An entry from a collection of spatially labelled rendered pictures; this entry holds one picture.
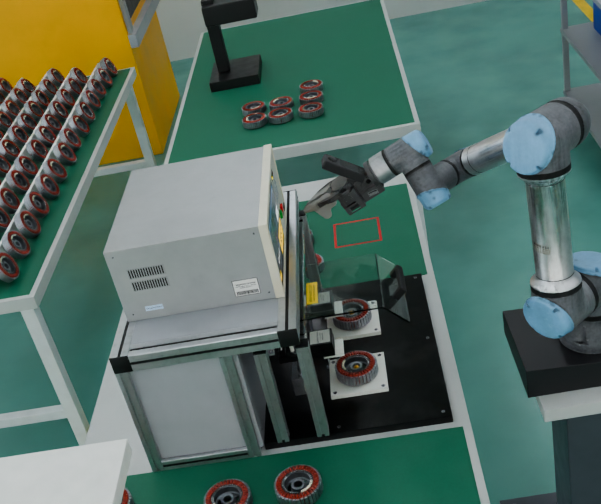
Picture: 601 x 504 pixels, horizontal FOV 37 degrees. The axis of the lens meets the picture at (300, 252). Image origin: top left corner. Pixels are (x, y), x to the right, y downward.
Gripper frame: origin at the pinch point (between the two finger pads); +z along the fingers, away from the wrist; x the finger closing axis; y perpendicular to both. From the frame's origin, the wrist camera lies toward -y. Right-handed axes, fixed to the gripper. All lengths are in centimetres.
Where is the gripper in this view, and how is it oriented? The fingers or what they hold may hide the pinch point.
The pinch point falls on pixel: (306, 206)
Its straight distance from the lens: 234.4
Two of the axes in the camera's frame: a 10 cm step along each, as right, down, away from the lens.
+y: 5.9, 6.9, 4.3
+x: 0.0, -5.2, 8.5
